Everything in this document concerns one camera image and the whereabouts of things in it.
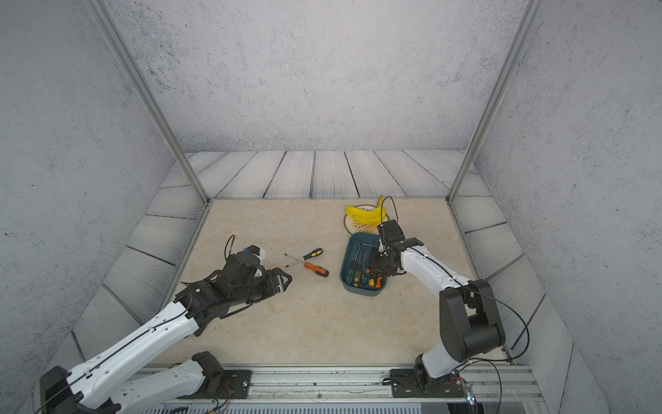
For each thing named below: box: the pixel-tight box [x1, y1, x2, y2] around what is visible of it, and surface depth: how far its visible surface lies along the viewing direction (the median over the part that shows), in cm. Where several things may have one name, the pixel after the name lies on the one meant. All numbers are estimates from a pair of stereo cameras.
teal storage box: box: [339, 232, 388, 297], surface depth 95 cm
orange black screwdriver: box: [283, 253, 330, 278], surface depth 98 cm
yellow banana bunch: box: [343, 194, 387, 226], surface depth 111 cm
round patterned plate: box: [343, 204, 390, 236], surface depth 113 cm
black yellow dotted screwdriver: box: [368, 258, 376, 288], surface depth 92 cm
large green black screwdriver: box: [345, 243, 363, 286], surface depth 95 cm
